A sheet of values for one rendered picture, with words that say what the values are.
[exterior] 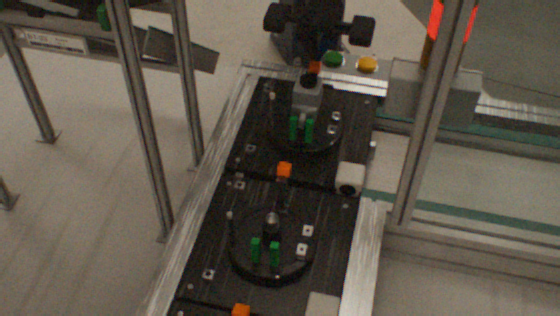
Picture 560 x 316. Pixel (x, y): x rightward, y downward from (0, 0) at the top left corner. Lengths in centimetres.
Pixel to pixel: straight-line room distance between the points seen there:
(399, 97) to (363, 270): 28
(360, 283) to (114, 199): 50
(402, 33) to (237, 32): 40
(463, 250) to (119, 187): 64
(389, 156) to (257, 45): 48
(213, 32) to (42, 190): 57
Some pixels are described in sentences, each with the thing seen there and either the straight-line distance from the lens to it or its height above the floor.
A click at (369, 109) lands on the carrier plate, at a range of 116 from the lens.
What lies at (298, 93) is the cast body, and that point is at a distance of 101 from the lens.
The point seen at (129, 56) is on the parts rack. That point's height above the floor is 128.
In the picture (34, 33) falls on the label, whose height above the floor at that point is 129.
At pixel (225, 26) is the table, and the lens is 153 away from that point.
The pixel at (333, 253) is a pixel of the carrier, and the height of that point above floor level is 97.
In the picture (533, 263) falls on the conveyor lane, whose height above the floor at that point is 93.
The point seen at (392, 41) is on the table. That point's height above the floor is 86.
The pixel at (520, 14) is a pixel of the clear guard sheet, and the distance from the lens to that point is 74.
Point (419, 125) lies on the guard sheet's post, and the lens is 83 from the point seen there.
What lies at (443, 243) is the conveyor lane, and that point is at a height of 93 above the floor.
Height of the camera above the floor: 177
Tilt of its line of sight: 49 degrees down
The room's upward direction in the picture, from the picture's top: 1 degrees clockwise
